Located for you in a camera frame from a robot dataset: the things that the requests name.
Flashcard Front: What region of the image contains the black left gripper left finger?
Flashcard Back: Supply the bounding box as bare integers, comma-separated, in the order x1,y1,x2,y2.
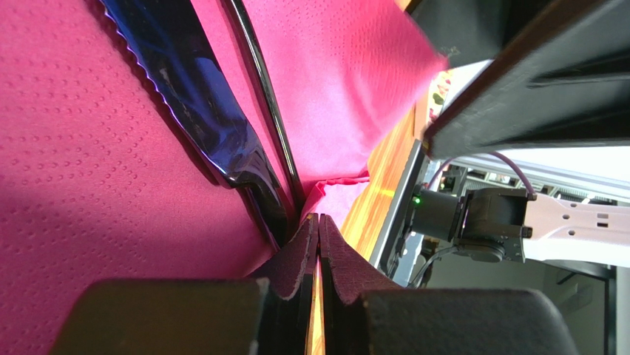
51,214,319,354

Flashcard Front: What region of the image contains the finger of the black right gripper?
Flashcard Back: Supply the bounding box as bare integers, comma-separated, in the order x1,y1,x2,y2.
423,0,629,159
406,0,549,68

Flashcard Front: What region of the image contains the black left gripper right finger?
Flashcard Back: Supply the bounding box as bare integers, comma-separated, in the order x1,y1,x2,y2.
319,214,578,354

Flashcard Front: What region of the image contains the floral tray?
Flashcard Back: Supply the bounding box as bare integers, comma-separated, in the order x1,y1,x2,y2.
427,70,455,122

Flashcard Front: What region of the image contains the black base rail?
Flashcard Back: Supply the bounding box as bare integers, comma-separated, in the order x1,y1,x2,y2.
369,140,430,279

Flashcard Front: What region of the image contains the pink paper napkin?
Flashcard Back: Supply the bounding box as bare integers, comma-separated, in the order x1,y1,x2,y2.
1,1,447,354

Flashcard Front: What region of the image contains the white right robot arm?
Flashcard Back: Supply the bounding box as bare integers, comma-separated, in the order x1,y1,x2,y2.
409,1,629,266

